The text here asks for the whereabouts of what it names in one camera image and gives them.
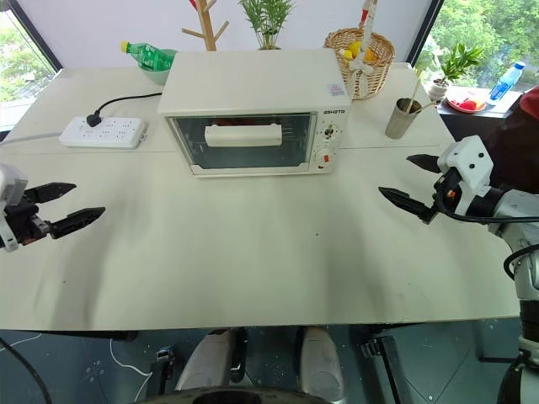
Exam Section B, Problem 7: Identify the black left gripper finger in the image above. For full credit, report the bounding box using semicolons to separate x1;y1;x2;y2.
24;181;78;207
48;206;107;241

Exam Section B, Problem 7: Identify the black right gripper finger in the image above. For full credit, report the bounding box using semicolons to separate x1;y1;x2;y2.
377;186;437;226
405;153;444;173

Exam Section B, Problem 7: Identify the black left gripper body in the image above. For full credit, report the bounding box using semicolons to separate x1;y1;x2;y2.
0;191;51;246

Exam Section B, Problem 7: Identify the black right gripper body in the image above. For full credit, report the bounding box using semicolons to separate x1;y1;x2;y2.
431;167;464;215

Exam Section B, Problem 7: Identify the glass oven door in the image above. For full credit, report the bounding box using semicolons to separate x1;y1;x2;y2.
165;111;319;176

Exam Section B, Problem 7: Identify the white toaster oven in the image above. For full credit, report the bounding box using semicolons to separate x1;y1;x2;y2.
156;47;353;178

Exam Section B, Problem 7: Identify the metal cup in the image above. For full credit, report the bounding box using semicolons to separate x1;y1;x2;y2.
384;97;423;140

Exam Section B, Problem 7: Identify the red plate with fruit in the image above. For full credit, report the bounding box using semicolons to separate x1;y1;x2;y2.
443;93;490;114

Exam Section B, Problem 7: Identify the white power strip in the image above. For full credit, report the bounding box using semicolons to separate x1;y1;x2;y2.
58;117;151;150

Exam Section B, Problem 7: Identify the person in dark red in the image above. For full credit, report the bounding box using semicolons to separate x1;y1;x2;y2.
489;83;539;193

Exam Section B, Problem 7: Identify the wicker basket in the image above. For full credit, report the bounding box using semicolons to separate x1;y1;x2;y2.
323;27;397;102

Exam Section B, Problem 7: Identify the small potted plant white pot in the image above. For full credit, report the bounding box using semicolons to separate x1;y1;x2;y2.
428;41;486;103

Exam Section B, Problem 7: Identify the blue water bottle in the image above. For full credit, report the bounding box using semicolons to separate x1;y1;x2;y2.
488;61;528;103

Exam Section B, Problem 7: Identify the yellow fruit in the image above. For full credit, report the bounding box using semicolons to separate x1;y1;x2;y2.
344;40;376;63

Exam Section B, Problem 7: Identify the pale green bowl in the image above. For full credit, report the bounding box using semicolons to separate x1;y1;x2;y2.
136;48;180;86

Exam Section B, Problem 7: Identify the green plastic bottle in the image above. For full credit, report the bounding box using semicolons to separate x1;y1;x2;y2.
120;40;176;71

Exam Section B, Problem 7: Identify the white rounded robot foot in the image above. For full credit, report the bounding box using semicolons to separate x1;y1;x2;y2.
173;327;237;393
300;326;345;396

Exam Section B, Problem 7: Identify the tall green potted plant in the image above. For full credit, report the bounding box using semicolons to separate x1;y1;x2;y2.
237;0;296;51

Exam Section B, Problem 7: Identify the wooden branch rack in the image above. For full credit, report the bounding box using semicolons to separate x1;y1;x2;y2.
181;0;231;53

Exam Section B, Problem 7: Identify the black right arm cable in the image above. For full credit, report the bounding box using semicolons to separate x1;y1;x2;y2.
435;196;539;279

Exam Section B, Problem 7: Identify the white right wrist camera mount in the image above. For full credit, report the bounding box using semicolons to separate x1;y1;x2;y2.
437;135;494;214

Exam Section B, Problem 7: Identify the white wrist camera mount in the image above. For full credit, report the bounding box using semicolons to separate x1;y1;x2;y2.
437;135;494;214
0;163;30;254

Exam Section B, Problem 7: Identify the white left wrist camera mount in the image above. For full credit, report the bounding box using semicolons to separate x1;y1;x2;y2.
0;163;30;254

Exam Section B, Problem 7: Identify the grey power strip cable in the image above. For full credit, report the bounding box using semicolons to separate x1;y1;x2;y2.
0;131;64;147

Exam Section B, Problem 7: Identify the black plug with cable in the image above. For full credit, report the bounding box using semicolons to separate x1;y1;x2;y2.
85;93;163;128

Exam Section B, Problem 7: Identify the black floor cable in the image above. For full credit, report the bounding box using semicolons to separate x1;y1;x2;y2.
0;338;55;404

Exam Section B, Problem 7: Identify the white knotted basket handle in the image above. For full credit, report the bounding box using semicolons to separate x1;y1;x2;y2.
347;0;377;98

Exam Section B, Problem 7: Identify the white floor cable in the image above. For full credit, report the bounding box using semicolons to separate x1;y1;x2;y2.
109;336;153;379

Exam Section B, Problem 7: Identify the black table leg frame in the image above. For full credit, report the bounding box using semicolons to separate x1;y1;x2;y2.
149;344;177;399
360;327;408;404

